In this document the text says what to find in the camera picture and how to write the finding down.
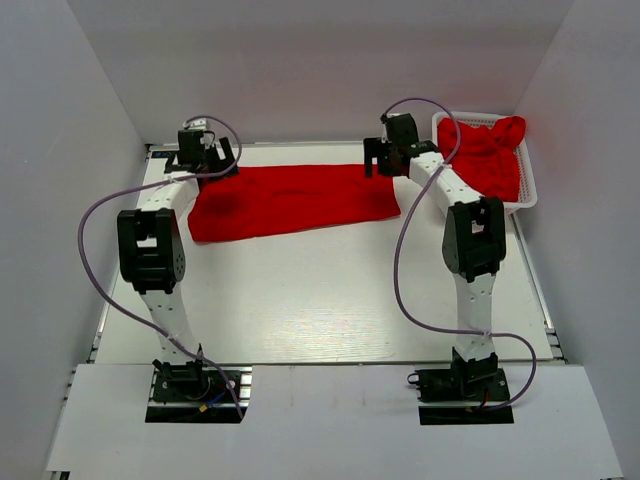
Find red t-shirt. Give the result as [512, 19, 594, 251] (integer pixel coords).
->
[187, 164, 401, 243]

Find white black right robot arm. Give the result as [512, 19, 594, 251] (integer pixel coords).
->
[363, 113, 506, 403]

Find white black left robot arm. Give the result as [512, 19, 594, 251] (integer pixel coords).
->
[117, 120, 234, 402]

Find red t-shirts in basket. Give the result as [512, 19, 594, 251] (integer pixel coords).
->
[450, 116, 527, 202]

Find white plastic basket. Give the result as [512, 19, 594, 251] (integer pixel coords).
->
[454, 112, 537, 214]

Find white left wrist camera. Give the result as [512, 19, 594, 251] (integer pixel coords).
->
[183, 117, 209, 131]

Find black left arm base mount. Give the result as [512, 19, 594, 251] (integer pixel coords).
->
[145, 361, 251, 425]

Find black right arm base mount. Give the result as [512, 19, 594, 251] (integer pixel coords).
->
[407, 368, 514, 426]

